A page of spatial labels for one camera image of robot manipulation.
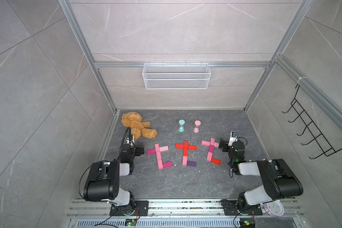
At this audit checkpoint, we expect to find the magenta block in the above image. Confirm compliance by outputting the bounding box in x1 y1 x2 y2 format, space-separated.
162 161 173 168
147 149 156 155
209 144 214 153

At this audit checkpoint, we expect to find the red block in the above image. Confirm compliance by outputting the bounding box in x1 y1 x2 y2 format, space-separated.
188 145 197 150
175 143 184 149
211 158 221 165
183 148 188 157

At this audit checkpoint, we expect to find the light pink block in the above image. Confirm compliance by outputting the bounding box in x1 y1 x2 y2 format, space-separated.
159 146 169 152
210 138 215 146
155 144 160 152

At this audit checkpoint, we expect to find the pink block stem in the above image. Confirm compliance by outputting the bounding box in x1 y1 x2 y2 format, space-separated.
207 152 213 162

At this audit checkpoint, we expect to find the purple block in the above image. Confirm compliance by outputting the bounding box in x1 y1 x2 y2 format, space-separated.
187 161 197 167

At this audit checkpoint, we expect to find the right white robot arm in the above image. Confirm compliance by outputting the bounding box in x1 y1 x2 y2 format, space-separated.
218 138 304 214

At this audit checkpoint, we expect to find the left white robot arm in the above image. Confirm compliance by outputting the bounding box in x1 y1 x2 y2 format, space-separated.
78 143 144 216

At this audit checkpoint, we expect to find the brown teddy bear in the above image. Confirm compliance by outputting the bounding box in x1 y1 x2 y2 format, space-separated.
121 112 158 140

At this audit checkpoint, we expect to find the pink sand timer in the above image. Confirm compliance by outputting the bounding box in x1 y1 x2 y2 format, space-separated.
193 120 201 134

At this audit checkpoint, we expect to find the teal sand timer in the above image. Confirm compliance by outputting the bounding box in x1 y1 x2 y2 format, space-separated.
178 119 185 132

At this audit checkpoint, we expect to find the black corrugated cable hose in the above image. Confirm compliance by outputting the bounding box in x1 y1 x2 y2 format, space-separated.
121 126 132 152

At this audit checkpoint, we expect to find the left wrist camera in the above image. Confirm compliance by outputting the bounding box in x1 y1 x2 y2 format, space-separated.
126 135 135 147

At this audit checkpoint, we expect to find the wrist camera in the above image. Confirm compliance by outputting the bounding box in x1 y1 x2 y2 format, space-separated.
126 135 135 147
229 131 238 146

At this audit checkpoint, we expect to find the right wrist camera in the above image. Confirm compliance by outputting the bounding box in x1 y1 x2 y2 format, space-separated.
229 131 238 146

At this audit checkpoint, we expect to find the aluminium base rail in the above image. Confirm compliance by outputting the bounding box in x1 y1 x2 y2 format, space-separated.
62 198 309 228

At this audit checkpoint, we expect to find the white wire mesh basket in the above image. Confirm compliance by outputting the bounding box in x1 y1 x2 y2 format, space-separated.
142 63 211 90

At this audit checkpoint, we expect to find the black wire hook rack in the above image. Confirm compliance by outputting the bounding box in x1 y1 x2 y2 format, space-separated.
282 85 342 160

